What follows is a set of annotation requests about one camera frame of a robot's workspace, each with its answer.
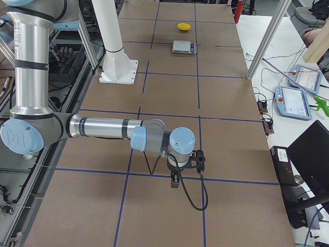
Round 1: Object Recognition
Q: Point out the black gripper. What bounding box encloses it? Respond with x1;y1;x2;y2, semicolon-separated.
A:
171;172;180;188

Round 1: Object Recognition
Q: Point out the yellow mango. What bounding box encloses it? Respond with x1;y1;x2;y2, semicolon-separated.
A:
177;23;191;32

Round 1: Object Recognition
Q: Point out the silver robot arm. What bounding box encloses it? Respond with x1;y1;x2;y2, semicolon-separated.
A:
1;1;196;187

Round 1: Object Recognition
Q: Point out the orange circuit board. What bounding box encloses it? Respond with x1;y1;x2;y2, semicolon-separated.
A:
257;100;268;114
261;113;274;136

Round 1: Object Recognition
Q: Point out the black desktop box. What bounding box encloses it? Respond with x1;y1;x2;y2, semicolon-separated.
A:
270;146;321;230

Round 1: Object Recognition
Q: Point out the digital kitchen scale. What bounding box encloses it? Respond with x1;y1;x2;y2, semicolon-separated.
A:
172;40;197;54

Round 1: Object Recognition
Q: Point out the black monitor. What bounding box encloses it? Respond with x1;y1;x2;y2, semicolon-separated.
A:
287;120;328;195

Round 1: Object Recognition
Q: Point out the near teach pendant tablet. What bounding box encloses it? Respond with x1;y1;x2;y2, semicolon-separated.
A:
275;86;312;120

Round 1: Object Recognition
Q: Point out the teach pendant tablet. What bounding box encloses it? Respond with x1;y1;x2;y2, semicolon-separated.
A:
275;86;312;120
287;64;322;94

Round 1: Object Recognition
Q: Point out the far teach pendant tablet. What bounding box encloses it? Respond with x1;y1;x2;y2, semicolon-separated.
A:
287;64;322;94

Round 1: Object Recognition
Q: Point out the red cylinder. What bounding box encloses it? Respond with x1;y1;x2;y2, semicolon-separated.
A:
234;0;245;24

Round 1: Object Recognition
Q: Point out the wooden beam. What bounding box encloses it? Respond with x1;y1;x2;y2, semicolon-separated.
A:
303;19;328;63

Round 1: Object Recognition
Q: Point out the white column pedestal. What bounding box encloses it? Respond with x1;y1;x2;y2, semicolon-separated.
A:
92;0;138;85

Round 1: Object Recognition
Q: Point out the green handled reacher stick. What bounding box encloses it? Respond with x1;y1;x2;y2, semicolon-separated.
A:
262;58;329;117

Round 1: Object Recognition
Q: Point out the aluminium frame post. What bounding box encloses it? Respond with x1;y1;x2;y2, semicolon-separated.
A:
246;0;291;80

